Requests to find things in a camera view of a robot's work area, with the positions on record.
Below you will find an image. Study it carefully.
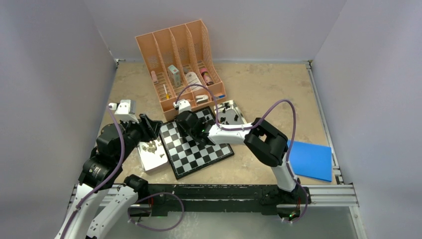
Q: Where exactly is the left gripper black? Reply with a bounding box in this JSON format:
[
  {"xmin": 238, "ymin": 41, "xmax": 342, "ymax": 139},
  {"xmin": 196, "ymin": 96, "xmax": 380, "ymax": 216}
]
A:
[{"xmin": 116, "ymin": 113, "xmax": 162, "ymax": 163}]

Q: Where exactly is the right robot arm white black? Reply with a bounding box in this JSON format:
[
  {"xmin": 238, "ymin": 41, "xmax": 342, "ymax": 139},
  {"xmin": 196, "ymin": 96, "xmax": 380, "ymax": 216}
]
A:
[{"xmin": 175, "ymin": 111, "xmax": 311, "ymax": 205}]

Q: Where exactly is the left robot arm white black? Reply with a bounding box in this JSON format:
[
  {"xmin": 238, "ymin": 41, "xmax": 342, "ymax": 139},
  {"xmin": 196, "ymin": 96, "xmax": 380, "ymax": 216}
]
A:
[{"xmin": 56, "ymin": 114, "xmax": 163, "ymax": 239}]

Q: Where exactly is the pile of white chess pieces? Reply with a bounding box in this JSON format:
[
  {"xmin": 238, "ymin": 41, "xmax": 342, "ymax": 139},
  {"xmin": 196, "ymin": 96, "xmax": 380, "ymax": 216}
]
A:
[{"xmin": 139, "ymin": 140, "xmax": 165, "ymax": 157}]

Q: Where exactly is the black white chess board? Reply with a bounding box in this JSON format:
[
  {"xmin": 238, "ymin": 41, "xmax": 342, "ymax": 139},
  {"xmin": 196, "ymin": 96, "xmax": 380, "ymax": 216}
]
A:
[{"xmin": 160, "ymin": 120, "xmax": 234, "ymax": 180}]

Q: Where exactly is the silver metal tin tray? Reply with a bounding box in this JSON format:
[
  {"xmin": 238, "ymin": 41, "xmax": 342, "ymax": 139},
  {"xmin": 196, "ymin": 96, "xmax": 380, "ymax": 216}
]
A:
[{"xmin": 137, "ymin": 138, "xmax": 169, "ymax": 173}]

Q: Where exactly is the yellow white pen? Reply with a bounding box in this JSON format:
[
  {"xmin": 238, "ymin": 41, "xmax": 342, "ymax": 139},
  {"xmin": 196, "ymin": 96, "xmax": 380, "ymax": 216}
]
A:
[{"xmin": 163, "ymin": 84, "xmax": 170, "ymax": 99}]

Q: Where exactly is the white stapler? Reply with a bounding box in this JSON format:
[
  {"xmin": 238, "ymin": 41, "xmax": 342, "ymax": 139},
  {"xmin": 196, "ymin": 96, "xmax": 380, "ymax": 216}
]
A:
[{"xmin": 195, "ymin": 95, "xmax": 209, "ymax": 105}]

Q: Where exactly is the white green carton box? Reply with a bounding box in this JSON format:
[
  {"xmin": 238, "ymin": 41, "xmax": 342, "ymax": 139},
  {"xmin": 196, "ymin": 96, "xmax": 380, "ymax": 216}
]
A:
[{"xmin": 167, "ymin": 65, "xmax": 182, "ymax": 88}]

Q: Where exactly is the white paper pack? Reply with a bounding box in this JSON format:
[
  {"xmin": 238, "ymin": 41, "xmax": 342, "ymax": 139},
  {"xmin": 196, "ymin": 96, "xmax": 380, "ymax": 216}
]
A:
[{"xmin": 185, "ymin": 71, "xmax": 202, "ymax": 91}]

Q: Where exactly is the peach plastic desk organizer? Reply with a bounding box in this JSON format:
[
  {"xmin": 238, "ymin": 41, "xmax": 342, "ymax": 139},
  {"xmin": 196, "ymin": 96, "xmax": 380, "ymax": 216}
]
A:
[{"xmin": 135, "ymin": 20, "xmax": 227, "ymax": 120}]

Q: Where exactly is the pink bottle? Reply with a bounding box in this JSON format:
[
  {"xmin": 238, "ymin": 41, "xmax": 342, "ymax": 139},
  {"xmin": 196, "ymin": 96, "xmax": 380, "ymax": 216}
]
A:
[{"xmin": 200, "ymin": 67, "xmax": 214, "ymax": 86}]

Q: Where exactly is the blue foam pad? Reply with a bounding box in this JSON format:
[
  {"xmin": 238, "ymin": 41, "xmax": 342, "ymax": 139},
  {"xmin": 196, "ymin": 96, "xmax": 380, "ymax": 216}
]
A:
[{"xmin": 289, "ymin": 141, "xmax": 332, "ymax": 182}]

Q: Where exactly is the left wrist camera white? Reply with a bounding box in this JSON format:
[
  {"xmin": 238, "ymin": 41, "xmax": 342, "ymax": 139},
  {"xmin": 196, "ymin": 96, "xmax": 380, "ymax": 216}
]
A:
[{"xmin": 108, "ymin": 99, "xmax": 139, "ymax": 123}]

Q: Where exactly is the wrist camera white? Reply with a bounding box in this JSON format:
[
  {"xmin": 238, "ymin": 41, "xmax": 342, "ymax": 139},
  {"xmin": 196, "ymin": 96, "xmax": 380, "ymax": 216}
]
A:
[
  {"xmin": 108, "ymin": 99, "xmax": 139, "ymax": 123},
  {"xmin": 173, "ymin": 99, "xmax": 192, "ymax": 114}
]

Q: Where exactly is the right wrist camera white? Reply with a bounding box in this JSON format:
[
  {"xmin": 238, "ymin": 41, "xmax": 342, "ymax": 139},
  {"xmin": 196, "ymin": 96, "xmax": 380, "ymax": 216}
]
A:
[{"xmin": 173, "ymin": 99, "xmax": 192, "ymax": 114}]

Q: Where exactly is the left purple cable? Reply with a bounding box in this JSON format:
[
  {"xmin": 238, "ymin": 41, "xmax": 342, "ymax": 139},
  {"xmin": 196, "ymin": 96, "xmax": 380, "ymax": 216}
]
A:
[{"xmin": 61, "ymin": 105, "xmax": 126, "ymax": 239}]

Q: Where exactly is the black metal base rail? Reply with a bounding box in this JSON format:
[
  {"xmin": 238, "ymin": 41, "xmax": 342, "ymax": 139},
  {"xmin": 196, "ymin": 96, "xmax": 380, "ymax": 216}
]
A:
[{"xmin": 67, "ymin": 183, "xmax": 359, "ymax": 217}]

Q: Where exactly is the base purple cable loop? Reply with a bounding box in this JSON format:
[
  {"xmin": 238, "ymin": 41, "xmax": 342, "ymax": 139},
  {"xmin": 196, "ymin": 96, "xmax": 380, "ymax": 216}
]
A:
[{"xmin": 127, "ymin": 191, "xmax": 184, "ymax": 232}]

